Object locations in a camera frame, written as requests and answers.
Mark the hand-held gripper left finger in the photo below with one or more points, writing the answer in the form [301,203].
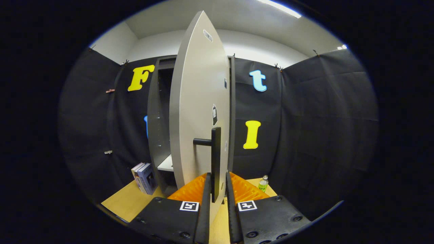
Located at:
[203,217]

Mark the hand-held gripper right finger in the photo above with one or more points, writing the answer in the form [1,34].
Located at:
[232,217]

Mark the grey shoe cabinet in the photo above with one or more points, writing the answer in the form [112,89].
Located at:
[156,128]

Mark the beige shoe cabinet door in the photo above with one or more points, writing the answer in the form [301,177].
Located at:
[193,101]

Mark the green drink bottle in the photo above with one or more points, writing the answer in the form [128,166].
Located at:
[263,184]

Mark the blue book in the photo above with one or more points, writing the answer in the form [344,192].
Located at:
[148,178]

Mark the white book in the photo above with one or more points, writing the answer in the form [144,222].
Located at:
[136,171]

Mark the black backdrop cloth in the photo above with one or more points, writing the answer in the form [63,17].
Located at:
[322,118]

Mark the black clip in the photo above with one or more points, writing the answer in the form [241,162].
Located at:
[125,62]
[278,66]

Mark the small ceiling light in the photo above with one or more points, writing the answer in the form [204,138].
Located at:
[342,46]

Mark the long ceiling light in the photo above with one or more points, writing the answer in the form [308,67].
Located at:
[281,8]

